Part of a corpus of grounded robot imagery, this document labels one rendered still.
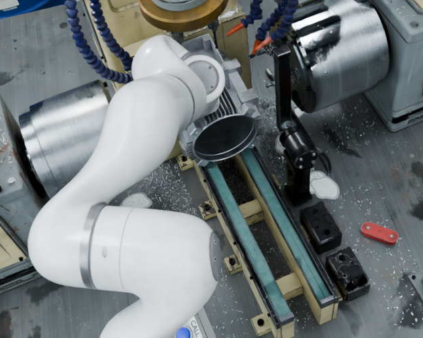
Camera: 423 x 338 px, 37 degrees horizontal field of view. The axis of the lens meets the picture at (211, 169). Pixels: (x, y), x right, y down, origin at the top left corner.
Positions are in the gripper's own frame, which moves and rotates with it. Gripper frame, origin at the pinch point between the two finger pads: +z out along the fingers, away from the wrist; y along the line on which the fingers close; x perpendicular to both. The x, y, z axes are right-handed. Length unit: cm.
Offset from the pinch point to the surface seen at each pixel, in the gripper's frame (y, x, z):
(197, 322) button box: -15.5, -39.0, -19.8
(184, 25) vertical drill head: 3.1, 13.1, -17.7
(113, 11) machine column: -6.8, 29.0, 7.8
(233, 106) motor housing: 9.3, -2.7, -0.1
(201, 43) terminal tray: 9.1, 14.3, 5.7
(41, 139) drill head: -31.1, 5.3, -3.3
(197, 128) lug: -0.1, -4.2, -0.9
